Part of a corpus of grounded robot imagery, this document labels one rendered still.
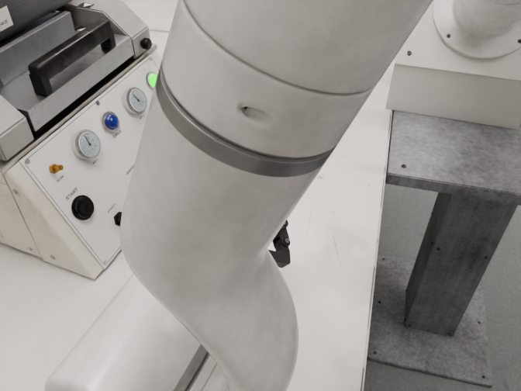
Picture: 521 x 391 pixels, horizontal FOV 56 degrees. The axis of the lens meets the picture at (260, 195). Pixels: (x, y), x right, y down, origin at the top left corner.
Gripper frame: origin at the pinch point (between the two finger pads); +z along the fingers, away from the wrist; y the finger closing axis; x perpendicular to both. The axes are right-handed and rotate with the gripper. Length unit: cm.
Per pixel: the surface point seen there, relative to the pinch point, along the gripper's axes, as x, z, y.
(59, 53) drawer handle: -9.3, 2.0, -27.8
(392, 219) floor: -60, 100, 64
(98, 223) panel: -22.0, -4.9, -10.2
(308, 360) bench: -6.7, -10.0, 19.4
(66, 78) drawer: -12.7, 2.6, -25.9
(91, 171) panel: -19.0, -1.3, -15.8
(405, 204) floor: -58, 110, 66
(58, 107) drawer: -14.1, -0.7, -23.8
